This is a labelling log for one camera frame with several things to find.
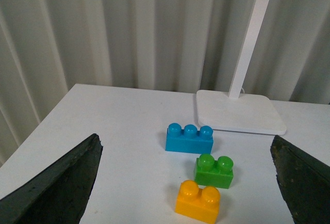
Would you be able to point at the white curtain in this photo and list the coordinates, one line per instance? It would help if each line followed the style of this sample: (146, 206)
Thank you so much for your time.
(48, 46)

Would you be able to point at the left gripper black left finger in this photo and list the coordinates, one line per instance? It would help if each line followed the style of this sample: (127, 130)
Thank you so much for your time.
(60, 193)

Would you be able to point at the white desk lamp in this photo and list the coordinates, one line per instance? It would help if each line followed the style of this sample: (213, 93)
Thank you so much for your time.
(236, 111)

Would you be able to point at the blue three-stud block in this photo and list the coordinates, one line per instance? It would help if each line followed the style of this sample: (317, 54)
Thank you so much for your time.
(190, 139)

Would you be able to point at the yellow two-stud block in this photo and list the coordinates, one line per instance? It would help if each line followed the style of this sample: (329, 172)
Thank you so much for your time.
(202, 204)

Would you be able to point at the green two-stud block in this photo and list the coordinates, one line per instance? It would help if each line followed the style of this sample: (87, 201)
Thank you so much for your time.
(209, 171)

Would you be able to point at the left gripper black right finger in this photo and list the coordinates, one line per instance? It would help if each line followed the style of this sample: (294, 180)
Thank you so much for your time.
(303, 181)

